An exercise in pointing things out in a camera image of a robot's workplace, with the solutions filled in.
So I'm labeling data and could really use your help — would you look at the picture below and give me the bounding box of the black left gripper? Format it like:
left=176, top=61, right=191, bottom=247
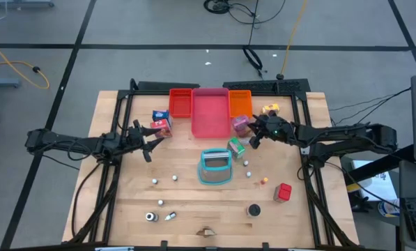
left=123, top=119, right=166, bottom=163

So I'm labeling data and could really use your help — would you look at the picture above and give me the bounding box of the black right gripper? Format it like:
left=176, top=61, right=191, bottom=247
left=249, top=112, right=295, bottom=150

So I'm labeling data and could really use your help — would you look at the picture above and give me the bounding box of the purple small carton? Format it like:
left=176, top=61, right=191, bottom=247
left=231, top=114, right=251, bottom=137

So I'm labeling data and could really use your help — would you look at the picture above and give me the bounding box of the yellow small carton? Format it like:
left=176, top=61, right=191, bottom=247
left=261, top=103, right=281, bottom=116

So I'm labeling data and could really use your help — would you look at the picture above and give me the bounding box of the green small carton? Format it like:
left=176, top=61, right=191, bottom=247
left=226, top=137, right=247, bottom=160

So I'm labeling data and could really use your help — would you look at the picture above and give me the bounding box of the red spice container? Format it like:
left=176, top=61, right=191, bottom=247
left=272, top=183, right=293, bottom=204

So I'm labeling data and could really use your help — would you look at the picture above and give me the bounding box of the black round cap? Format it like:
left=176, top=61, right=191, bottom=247
left=247, top=204, right=262, bottom=218

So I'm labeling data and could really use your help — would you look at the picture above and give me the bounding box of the red small carton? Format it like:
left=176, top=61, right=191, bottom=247
left=150, top=119, right=174, bottom=139

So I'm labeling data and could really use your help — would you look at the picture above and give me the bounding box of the blue small carton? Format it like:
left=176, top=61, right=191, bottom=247
left=152, top=109, right=171, bottom=123

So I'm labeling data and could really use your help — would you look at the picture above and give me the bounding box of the orange plastic basket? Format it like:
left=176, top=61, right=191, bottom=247
left=228, top=89, right=254, bottom=119

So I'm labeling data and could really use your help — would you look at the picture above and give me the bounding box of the black perforated plate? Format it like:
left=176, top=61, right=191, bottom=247
left=222, top=78, right=311, bottom=94

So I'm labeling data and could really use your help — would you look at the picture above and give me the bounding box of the red plastic basket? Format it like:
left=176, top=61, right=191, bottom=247
left=169, top=88, right=194, bottom=119

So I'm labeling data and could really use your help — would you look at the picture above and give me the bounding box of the pink plastic tray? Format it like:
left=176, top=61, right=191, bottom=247
left=191, top=87, right=232, bottom=139

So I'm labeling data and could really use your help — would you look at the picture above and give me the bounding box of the black flat plate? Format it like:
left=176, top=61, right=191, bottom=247
left=137, top=80, right=201, bottom=91

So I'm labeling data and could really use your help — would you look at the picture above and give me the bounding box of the teal-rimmed metal mesh holder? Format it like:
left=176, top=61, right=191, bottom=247
left=197, top=148, right=234, bottom=186

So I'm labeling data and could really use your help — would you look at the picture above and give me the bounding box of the black support bar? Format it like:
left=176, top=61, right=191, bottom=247
left=346, top=143, right=415, bottom=183

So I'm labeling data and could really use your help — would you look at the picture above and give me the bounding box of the white paper sheet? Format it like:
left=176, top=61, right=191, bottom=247
left=346, top=159, right=399, bottom=202

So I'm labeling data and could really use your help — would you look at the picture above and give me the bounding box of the grey trolley base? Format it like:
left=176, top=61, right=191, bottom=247
left=0, top=0, right=55, bottom=9
left=0, top=77, right=22, bottom=89

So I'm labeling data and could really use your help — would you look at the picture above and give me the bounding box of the black metal table frame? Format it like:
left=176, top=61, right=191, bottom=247
left=68, top=89, right=360, bottom=249

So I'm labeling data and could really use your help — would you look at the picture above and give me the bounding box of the yellow cable with black plug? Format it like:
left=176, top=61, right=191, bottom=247
left=279, top=0, right=309, bottom=80

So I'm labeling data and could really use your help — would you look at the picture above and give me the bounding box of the black looped floor cable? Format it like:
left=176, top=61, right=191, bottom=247
left=242, top=0, right=264, bottom=79

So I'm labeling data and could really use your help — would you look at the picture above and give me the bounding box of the black coiled floor cable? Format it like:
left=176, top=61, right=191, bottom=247
left=203, top=0, right=287, bottom=25

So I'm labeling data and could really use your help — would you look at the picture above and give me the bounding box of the yellow looped floor cable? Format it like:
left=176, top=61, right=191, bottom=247
left=0, top=36, right=51, bottom=90

